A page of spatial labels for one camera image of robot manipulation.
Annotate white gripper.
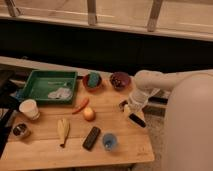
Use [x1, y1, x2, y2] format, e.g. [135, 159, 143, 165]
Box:
[123, 87, 161, 116]

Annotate black handled dish brush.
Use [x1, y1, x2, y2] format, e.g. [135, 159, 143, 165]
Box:
[119, 100, 146, 128]

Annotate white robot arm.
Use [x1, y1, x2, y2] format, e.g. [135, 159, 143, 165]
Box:
[128, 69, 213, 171]

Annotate dark purple bowl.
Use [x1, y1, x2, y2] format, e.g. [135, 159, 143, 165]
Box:
[110, 72, 131, 91]

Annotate blue plastic cup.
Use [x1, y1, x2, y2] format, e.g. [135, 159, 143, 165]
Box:
[102, 133, 117, 151]

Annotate brown bowl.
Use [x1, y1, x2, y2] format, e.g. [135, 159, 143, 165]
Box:
[82, 73, 102, 92]

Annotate orange carrot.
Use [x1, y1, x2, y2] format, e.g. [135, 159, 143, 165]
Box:
[72, 97, 89, 114]

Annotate black remote control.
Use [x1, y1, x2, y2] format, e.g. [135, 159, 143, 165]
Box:
[82, 127, 101, 150]

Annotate white crumpled cloth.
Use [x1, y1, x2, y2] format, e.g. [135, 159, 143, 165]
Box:
[48, 87, 72, 100]

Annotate green plastic tray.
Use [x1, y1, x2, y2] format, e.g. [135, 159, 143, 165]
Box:
[21, 70, 78, 104]

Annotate white paper cup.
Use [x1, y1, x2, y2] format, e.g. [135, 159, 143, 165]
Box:
[19, 99, 40, 120]

